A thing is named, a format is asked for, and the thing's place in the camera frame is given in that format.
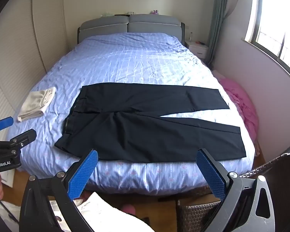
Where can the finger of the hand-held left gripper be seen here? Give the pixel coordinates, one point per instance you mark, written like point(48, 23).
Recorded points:
point(24, 137)
point(3, 123)

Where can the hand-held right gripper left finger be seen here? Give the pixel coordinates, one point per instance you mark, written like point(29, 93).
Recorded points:
point(83, 174)

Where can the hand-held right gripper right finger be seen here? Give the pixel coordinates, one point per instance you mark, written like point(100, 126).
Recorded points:
point(211, 176)

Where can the black pants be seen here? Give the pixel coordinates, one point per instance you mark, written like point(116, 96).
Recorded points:
point(135, 130)

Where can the white folded garment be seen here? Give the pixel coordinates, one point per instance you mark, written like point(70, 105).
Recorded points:
point(36, 104)

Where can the white cloth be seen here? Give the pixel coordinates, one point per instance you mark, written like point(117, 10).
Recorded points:
point(99, 210)

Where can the brown wicker basket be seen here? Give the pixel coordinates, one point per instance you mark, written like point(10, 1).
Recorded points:
point(195, 215)

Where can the pink slipper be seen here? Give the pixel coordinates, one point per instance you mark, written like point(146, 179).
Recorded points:
point(128, 209)

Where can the pink blanket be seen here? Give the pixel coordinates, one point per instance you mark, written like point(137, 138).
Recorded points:
point(241, 106)

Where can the bed with blue striped sheet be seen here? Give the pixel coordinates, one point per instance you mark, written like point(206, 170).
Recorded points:
point(135, 60)

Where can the white nightstand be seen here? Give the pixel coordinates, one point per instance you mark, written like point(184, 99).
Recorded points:
point(198, 49)

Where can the orange item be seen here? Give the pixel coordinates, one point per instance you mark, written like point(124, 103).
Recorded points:
point(200, 43)

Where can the clear bottle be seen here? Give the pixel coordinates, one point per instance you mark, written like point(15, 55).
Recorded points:
point(190, 36)

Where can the dark book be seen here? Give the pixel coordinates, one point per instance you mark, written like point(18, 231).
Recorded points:
point(122, 15)

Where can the green curtain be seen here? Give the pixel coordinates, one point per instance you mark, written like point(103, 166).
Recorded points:
point(218, 17)

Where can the grey padded headboard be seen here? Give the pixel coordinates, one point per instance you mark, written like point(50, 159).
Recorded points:
point(149, 23)

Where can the window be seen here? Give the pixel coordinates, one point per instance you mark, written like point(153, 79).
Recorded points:
point(268, 17)

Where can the purple toy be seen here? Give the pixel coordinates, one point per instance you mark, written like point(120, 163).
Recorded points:
point(155, 11)

